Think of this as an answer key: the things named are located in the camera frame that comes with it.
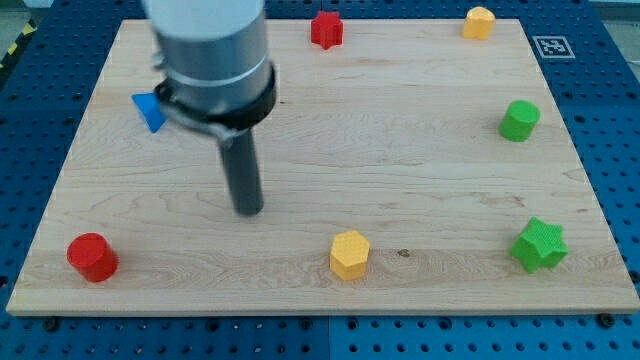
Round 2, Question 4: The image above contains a yellow hexagon block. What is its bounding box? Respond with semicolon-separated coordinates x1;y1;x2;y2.
330;231;370;281

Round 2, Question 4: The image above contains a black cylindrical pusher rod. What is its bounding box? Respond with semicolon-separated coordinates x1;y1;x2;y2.
219;129;264;216

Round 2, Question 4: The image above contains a blue triangle block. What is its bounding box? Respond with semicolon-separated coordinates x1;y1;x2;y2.
131;93;167;133

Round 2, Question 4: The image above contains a wooden board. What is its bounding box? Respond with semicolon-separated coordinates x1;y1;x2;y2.
7;19;639;317

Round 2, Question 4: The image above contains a red star block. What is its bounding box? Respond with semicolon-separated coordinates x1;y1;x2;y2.
310;11;344;50

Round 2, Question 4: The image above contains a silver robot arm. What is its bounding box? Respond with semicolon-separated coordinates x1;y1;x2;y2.
142;0;277;216

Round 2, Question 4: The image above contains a white fiducial marker tag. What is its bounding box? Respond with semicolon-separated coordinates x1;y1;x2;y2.
532;35;575;59

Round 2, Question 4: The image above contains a green star block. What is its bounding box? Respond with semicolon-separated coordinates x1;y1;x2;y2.
509;217;569;273

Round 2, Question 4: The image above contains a red cylinder block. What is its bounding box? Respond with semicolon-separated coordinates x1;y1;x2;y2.
66;233;119;283

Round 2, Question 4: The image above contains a green cylinder block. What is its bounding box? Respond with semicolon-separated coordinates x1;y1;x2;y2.
498;100;541;142

